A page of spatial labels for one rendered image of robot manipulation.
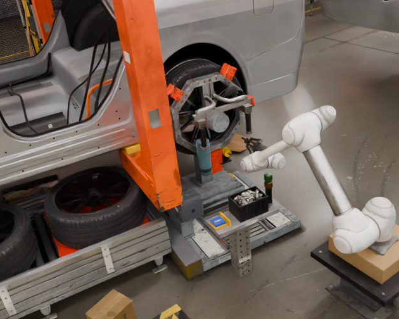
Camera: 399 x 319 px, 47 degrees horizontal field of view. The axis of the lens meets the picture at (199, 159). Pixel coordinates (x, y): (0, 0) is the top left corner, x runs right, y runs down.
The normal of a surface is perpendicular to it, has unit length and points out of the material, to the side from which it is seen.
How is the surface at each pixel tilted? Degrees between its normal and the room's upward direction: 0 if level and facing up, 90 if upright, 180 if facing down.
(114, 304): 0
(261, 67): 90
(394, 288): 0
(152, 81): 90
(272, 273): 0
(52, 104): 54
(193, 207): 90
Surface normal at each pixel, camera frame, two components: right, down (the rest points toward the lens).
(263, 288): -0.10, -0.86
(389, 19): -0.64, 0.68
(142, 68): 0.48, 0.40
